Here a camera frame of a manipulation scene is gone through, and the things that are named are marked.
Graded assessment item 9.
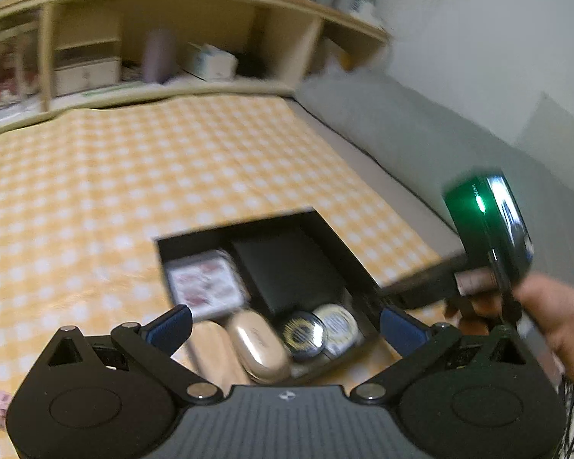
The round black tin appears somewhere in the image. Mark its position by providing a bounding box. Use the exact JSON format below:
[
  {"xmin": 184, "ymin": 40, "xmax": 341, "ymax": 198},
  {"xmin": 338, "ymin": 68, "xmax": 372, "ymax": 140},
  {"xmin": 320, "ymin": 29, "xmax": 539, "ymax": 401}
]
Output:
[{"xmin": 281, "ymin": 311, "xmax": 327, "ymax": 361}]

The black wallet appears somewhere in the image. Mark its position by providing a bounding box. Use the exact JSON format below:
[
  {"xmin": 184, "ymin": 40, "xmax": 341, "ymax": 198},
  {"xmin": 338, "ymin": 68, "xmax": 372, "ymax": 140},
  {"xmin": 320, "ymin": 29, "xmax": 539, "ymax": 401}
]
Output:
[{"xmin": 230, "ymin": 229, "xmax": 352, "ymax": 317}]

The yellow checkered mat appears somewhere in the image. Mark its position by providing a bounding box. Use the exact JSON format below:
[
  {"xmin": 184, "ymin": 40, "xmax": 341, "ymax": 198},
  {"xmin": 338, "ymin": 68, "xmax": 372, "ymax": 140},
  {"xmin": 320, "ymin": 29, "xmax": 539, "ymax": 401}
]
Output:
[{"xmin": 0, "ymin": 93, "xmax": 443, "ymax": 459}]

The person's right hand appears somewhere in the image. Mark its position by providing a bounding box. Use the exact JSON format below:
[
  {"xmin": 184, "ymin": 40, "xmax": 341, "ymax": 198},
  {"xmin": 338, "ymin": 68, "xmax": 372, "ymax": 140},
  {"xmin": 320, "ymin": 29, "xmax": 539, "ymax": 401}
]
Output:
[{"xmin": 444, "ymin": 270, "xmax": 574, "ymax": 383}]

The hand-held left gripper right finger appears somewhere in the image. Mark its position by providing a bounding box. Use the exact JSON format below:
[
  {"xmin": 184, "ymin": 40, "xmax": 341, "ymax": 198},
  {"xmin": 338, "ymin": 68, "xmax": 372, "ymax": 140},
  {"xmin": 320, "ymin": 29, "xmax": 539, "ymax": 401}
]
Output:
[{"xmin": 350, "ymin": 307, "xmax": 536, "ymax": 402}]

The black box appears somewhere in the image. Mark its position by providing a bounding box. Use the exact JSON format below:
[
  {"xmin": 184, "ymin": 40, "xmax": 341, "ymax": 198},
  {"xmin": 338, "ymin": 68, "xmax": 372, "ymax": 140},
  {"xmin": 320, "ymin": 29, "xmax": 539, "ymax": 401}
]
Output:
[{"xmin": 154, "ymin": 207, "xmax": 388, "ymax": 386}]

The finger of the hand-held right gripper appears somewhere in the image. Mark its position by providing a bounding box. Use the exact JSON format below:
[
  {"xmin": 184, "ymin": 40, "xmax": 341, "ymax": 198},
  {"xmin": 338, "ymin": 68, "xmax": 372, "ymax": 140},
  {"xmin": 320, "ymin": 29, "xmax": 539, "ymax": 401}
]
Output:
[{"xmin": 375, "ymin": 253, "xmax": 467, "ymax": 311}]

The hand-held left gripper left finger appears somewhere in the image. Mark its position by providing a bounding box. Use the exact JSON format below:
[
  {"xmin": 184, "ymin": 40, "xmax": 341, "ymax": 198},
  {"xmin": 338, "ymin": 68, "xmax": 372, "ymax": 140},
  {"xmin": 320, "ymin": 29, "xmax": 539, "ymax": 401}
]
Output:
[{"xmin": 43, "ymin": 305, "xmax": 224, "ymax": 403}]

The tissue box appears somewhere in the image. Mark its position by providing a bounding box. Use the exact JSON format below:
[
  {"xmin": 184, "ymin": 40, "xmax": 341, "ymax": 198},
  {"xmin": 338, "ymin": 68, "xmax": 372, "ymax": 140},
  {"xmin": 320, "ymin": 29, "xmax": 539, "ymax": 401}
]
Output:
[{"xmin": 182, "ymin": 43, "xmax": 239, "ymax": 82}]

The clear doll case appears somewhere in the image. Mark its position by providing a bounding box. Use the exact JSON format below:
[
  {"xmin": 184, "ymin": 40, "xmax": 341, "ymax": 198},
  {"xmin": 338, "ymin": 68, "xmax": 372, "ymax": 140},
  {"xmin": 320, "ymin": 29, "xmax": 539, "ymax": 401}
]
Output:
[{"xmin": 0, "ymin": 29, "xmax": 44, "ymax": 116}]

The patterned card packet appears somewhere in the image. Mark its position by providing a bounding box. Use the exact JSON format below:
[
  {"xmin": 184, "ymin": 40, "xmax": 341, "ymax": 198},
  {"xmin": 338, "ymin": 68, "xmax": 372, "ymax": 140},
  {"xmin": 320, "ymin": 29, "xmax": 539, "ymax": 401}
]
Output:
[{"xmin": 165, "ymin": 250, "xmax": 250, "ymax": 322}]

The white drawer box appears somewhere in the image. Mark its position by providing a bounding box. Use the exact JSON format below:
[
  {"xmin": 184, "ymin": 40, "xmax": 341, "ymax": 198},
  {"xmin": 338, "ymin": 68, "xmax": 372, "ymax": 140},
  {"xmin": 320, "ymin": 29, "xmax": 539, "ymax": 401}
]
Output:
[{"xmin": 52, "ymin": 41, "xmax": 122, "ymax": 99}]

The beige earbud case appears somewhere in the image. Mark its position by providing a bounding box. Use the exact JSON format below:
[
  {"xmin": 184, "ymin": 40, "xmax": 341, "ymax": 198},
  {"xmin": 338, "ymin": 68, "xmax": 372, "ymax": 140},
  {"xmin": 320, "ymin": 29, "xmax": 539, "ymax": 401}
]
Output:
[{"xmin": 226, "ymin": 309, "xmax": 292, "ymax": 383}]

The purple container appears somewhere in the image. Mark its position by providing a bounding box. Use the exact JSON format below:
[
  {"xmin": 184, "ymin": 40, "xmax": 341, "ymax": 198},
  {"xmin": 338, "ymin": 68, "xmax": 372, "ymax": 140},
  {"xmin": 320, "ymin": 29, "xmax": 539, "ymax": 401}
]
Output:
[{"xmin": 142, "ymin": 29, "xmax": 178, "ymax": 84}]

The oval wooden case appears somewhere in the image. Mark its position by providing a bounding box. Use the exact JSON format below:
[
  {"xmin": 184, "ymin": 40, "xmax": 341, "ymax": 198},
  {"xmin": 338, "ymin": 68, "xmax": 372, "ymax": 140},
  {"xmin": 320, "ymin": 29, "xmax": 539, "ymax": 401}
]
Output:
[{"xmin": 191, "ymin": 320, "xmax": 252, "ymax": 386}]

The grey pillow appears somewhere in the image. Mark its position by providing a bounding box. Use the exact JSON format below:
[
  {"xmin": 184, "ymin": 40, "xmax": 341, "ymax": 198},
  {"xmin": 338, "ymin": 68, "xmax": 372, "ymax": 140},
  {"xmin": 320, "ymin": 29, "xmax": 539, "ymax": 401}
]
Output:
[{"xmin": 297, "ymin": 73, "xmax": 546, "ymax": 259}]

